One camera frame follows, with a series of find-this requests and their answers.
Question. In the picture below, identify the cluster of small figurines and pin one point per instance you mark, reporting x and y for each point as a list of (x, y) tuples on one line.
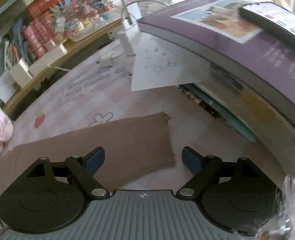
[(85, 15)]

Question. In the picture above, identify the thick purple book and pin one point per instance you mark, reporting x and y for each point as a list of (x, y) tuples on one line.
[(250, 62)]

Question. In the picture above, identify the flat white box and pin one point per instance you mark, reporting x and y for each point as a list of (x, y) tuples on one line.
[(47, 58)]

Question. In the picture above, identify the white paper sheet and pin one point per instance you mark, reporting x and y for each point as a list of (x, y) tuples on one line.
[(160, 70)]

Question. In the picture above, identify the small white plug adapter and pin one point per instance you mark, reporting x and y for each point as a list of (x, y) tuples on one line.
[(107, 59)]

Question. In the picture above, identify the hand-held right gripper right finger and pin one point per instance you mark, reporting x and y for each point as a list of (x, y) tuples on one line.
[(190, 160)]

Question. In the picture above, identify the white frame bookshelf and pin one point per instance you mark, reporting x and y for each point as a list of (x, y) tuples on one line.
[(62, 52)]

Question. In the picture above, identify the black smartphone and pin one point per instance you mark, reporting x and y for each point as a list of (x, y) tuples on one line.
[(275, 17)]

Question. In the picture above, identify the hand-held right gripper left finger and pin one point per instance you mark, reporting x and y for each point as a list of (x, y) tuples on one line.
[(96, 158)]

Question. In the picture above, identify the row of colourful books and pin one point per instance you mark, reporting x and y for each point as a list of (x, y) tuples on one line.
[(2, 55)]

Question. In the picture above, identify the stack of red boxes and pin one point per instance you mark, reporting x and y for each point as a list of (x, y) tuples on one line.
[(36, 37)]

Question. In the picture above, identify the pink checked desk mat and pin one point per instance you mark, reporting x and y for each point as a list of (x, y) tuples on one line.
[(87, 97)]

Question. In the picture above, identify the tall white box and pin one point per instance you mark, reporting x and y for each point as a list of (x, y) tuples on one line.
[(12, 78)]

